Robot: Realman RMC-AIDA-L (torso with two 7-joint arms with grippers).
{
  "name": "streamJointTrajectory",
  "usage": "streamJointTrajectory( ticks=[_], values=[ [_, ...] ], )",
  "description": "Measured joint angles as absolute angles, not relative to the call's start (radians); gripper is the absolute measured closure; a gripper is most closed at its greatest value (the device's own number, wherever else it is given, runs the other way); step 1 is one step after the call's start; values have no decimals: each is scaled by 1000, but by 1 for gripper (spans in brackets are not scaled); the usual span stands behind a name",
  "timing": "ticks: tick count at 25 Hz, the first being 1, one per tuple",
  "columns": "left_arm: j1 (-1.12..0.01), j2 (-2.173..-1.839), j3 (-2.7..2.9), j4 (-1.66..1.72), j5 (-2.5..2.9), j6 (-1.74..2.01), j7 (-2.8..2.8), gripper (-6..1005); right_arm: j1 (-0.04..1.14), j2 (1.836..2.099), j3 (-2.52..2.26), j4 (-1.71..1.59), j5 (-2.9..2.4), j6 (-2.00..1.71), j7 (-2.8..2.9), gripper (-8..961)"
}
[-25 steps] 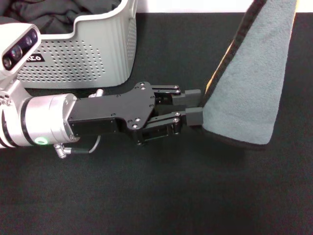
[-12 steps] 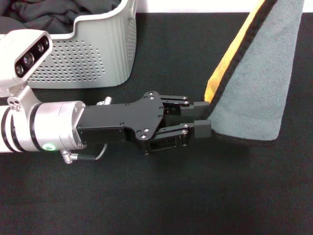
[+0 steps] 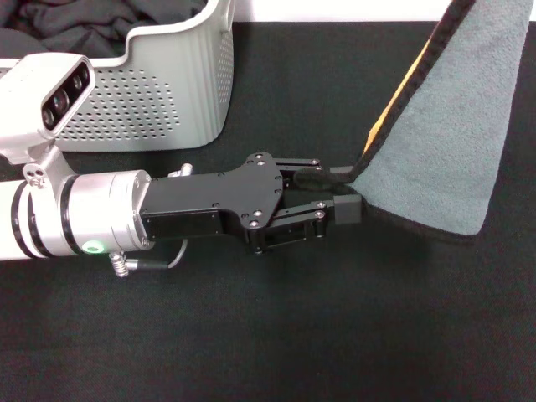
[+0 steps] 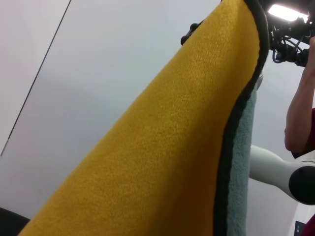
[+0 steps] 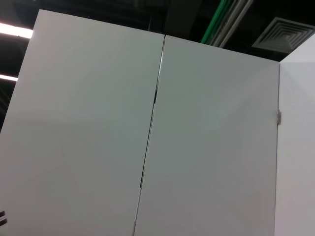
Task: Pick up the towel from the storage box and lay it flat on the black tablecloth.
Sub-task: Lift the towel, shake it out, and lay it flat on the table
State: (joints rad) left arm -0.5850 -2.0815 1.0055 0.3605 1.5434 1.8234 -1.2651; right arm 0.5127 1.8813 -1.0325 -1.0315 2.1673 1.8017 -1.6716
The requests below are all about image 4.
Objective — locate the bright white light panel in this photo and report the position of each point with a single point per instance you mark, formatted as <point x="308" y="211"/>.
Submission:
<point x="288" y="12"/>

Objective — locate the person's bare forearm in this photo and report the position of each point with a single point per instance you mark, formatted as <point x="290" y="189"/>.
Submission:
<point x="299" y="110"/>

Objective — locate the yellow and grey towel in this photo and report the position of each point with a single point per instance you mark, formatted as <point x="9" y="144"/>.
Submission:
<point x="160" y="135"/>

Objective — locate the dark red shirt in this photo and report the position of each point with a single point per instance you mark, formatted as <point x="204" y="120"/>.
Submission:
<point x="311" y="226"/>

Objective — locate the black knobbed bracket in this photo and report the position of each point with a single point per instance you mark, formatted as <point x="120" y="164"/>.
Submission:
<point x="189" y="34"/>

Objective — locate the small device with blue lights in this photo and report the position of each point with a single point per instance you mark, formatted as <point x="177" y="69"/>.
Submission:
<point x="299" y="227"/>

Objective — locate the person's hand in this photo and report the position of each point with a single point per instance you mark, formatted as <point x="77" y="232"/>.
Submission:
<point x="312" y="41"/>

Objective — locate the black tablecloth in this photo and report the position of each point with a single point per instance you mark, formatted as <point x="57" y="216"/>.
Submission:
<point x="9" y="221"/>

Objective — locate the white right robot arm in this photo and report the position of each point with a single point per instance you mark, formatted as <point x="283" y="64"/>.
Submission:
<point x="270" y="162"/>

